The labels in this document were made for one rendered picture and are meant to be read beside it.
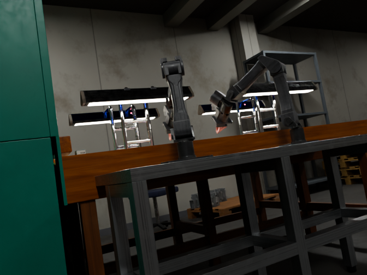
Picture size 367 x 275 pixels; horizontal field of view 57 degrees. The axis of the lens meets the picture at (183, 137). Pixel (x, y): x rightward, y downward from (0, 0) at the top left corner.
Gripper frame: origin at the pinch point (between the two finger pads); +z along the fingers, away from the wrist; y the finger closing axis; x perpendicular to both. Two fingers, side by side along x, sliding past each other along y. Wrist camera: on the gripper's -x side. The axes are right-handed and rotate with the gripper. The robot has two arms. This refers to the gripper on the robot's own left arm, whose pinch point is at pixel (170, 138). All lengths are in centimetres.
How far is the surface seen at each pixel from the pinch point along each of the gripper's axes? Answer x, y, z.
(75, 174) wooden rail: 25, 52, -10
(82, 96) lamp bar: -23.9, 40.7, -12.7
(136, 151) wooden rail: 20.7, 26.7, -13.8
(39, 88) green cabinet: 2, 62, -35
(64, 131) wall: -206, 25, 161
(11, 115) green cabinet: 10, 72, -29
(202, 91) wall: -247, -177, 142
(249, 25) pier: -308, -271, 63
